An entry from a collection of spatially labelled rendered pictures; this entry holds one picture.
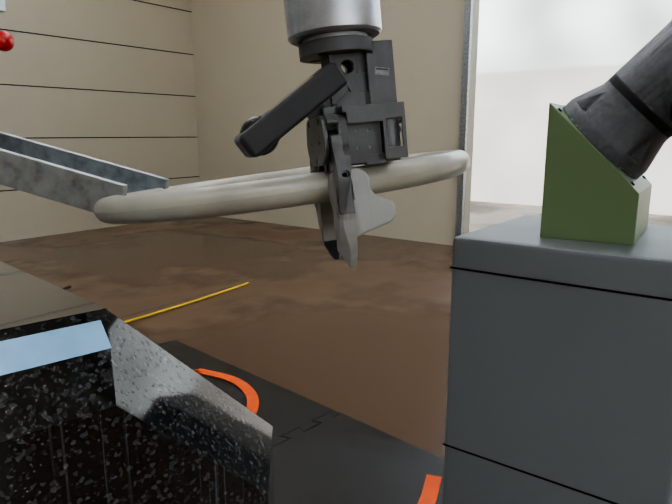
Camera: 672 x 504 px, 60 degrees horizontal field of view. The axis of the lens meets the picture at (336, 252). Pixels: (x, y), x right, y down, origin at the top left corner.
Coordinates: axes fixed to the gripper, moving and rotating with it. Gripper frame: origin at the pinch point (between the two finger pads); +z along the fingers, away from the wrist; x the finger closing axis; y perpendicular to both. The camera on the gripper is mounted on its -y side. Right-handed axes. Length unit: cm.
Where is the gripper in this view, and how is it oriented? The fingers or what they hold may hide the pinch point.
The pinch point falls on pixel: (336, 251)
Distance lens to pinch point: 58.4
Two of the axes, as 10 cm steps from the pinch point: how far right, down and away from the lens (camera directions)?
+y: 9.6, -1.4, 2.5
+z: 1.0, 9.8, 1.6
